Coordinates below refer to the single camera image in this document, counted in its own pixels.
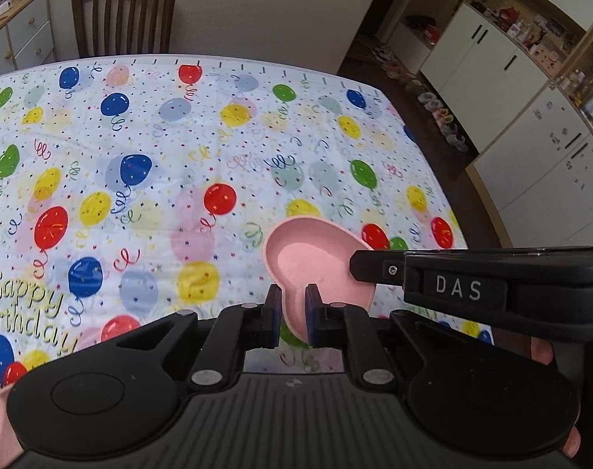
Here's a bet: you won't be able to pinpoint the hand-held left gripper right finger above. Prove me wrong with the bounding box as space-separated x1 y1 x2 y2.
303 283 466 392

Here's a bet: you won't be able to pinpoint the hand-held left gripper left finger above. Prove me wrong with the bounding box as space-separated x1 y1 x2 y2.
120 284 283 392

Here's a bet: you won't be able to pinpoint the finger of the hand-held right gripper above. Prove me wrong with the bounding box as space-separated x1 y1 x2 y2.
349 249 408 287

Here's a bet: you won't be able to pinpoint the pink heart-shaped dish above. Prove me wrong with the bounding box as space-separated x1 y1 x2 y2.
263 218 376 340

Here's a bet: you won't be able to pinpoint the person's right hand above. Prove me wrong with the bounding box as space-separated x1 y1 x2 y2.
530 338 593 459

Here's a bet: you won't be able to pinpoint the row of shoes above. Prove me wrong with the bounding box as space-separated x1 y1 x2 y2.
372 44 470 154

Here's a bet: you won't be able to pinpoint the balloon print tablecloth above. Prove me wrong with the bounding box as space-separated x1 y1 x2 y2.
0 53 496 469

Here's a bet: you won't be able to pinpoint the assorted jars and boxes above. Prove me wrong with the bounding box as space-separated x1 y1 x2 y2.
469 0 593 123

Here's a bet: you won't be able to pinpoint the wooden chair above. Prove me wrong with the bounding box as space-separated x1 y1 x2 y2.
72 0 178 58

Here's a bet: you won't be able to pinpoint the white drawer cabinet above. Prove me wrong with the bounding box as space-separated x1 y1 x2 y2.
0 0 57 80

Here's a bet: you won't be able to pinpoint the white wall cabinet unit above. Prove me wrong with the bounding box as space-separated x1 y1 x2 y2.
389 0 593 255

